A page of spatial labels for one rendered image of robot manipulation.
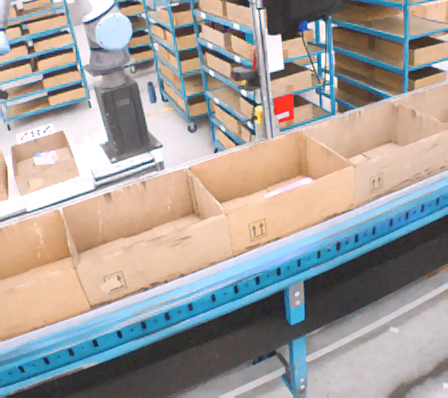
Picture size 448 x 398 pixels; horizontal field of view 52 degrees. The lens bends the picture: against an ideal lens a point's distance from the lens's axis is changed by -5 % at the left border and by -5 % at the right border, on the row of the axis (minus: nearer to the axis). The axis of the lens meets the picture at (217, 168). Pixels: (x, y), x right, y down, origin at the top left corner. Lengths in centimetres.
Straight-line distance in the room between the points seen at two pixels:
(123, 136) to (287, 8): 94
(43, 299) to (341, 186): 83
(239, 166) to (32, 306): 74
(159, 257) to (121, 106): 115
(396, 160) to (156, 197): 72
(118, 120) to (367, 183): 124
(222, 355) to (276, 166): 62
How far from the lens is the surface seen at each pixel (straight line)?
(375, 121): 176
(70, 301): 122
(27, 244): 146
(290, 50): 271
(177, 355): 146
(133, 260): 119
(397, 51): 325
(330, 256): 142
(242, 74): 210
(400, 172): 150
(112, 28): 196
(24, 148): 255
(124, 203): 143
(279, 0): 193
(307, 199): 131
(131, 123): 226
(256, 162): 154
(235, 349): 144
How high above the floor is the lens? 172
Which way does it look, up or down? 29 degrees down
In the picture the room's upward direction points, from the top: 9 degrees counter-clockwise
